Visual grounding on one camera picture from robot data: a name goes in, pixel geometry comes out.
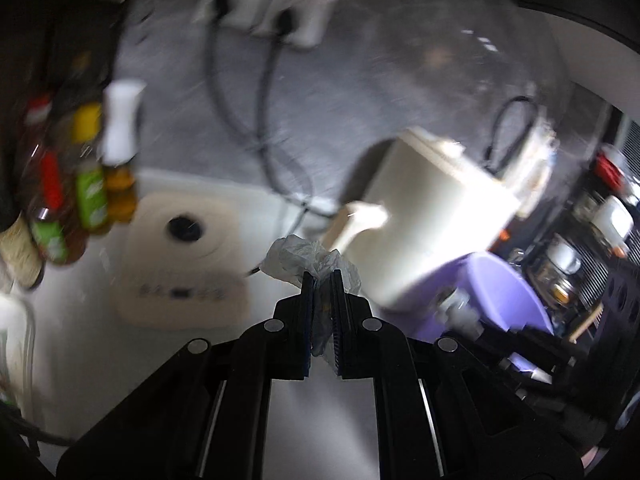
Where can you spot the white wrapper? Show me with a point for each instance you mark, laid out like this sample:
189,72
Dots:
457,310

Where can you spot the white plastic bag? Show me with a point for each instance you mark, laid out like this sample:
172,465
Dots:
295,260

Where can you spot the red cap sauce bottle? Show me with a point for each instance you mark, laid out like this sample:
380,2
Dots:
50,185

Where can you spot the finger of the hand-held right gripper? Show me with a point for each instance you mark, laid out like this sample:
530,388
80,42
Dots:
530,350

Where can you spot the brown bottle beige label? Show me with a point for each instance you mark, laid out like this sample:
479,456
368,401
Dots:
20,250

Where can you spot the clear glass cup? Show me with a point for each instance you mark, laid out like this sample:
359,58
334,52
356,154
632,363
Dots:
557,270

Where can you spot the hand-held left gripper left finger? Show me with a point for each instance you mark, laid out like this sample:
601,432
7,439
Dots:
307,320

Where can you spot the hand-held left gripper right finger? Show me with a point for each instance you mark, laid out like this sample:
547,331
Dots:
339,320

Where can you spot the black dish rack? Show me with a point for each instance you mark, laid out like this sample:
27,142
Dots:
595,280

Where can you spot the white top oil sprayer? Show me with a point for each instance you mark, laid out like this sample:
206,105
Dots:
120,130

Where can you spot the beige induction cooker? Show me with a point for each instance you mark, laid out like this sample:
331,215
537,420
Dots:
150,270

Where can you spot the hanging plastic bags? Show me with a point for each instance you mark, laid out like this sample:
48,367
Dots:
535,170

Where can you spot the black metal kitchen rack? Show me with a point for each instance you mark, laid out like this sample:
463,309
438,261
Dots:
75,35

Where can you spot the white bottle orange nozzle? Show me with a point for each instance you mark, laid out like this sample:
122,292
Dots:
612,222

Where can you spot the yellow cap green label bottle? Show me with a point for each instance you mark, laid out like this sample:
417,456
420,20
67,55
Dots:
91,190

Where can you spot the red kitchen item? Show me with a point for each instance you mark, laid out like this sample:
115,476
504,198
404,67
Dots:
612,167

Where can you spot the purple plastic basin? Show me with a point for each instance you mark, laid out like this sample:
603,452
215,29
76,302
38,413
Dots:
500,290

